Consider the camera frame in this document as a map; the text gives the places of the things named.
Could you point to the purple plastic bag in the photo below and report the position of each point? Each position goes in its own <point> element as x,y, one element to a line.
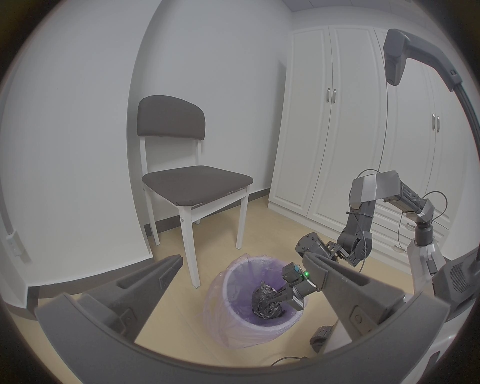
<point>217,318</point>

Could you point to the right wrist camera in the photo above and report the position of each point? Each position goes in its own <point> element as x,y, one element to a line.
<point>292,273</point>

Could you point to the white trash bin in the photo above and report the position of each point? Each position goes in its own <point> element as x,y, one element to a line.
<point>255,333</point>

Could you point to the white chair with grey seat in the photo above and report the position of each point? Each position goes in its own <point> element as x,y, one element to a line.
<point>195,180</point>

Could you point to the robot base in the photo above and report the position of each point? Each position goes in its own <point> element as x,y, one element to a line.
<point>457,285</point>

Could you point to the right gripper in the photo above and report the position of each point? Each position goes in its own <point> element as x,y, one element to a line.
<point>302,294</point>

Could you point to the white wall socket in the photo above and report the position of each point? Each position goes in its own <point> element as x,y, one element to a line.
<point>15,245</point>

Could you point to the black plastic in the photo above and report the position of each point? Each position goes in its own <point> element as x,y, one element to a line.
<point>264,303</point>

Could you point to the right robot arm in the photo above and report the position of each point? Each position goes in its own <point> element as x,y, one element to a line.
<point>375,187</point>

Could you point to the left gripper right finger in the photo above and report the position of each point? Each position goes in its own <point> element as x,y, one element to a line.
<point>350,300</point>

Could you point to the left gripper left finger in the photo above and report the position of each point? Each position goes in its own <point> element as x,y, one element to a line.
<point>127,296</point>

